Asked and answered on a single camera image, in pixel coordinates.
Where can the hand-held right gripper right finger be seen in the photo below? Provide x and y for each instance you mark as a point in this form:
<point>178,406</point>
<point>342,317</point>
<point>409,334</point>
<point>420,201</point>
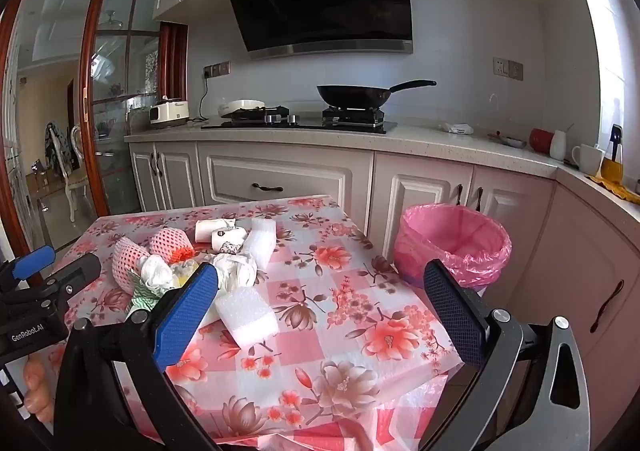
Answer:
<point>452,311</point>

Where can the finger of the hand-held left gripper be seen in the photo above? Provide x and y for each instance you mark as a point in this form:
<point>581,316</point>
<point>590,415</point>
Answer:
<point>75,276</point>
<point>32,262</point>

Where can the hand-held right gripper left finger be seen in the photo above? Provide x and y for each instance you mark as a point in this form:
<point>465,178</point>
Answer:
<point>187,316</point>

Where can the white foam block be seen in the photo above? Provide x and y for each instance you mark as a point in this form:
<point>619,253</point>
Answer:
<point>247,318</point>
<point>261,243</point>

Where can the waste bin with pink bag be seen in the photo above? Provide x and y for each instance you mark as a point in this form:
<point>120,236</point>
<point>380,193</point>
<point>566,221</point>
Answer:
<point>480,251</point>

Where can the person's left hand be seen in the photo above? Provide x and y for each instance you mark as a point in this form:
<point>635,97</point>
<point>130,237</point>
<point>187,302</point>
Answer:
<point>39,391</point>

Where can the yellow crumpled wrapper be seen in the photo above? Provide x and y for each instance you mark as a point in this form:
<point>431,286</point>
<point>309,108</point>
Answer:
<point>184,272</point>

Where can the pink foam fruit net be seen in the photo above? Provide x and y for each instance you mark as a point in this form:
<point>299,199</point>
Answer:
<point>170,242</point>
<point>125,261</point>

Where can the crumpled white tissue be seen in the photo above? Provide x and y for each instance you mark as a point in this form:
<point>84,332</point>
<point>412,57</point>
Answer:
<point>156,271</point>

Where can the orange peel piece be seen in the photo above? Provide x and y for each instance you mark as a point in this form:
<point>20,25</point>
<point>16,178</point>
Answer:
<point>182,257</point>

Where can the grey speckled wrapper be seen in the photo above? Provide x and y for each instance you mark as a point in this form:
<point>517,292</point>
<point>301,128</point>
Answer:
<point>231,247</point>

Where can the white paper cup dark print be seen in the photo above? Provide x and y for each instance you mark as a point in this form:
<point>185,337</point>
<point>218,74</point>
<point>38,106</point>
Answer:
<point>232,238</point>

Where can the white ornate chair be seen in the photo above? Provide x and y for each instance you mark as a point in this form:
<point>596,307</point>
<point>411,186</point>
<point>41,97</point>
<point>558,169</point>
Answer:
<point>75,181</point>

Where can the pink floral tablecloth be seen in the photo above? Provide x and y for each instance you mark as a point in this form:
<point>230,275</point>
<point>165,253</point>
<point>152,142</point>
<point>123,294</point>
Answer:
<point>340,291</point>

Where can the cream lower kitchen cabinet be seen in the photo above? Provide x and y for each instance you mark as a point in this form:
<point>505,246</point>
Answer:
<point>420,191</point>

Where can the cream cabinet drawer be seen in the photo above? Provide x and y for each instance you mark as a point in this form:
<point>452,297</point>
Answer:
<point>280,166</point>

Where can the small grey dish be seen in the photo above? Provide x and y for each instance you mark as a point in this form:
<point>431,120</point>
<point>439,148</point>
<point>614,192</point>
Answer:
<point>512,142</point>

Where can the white packet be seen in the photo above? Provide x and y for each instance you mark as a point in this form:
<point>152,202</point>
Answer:
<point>459,129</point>

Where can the white rice cooker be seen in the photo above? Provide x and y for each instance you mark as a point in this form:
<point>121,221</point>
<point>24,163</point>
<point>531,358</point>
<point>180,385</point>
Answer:
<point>169,113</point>

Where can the wooden framed glass door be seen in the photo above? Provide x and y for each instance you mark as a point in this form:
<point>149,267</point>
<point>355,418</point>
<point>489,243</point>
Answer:
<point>87,81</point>

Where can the red bowl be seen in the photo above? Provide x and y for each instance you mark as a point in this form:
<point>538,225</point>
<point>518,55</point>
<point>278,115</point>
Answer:
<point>541,141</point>

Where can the white jar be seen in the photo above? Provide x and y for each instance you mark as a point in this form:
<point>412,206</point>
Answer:
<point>558,147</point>

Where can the white mug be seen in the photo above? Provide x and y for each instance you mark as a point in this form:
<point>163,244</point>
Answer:
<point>590,160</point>

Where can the yellow mat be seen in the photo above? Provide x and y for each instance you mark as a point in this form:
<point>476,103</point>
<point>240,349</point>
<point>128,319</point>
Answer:
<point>620,191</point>

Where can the oil bottle with black cap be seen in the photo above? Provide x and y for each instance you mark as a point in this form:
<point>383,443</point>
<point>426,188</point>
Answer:
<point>612,166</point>

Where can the white shallow pan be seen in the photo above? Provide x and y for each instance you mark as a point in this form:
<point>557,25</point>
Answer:
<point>240,106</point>

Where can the black gas stove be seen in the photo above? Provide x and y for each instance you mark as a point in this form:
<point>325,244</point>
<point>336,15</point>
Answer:
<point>300,123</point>

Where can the black wok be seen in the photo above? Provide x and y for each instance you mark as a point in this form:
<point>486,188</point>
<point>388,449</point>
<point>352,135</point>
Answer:
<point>350,95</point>

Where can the brown wall outlet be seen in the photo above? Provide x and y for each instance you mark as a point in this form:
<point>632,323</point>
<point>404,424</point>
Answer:
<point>508,68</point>
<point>217,69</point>

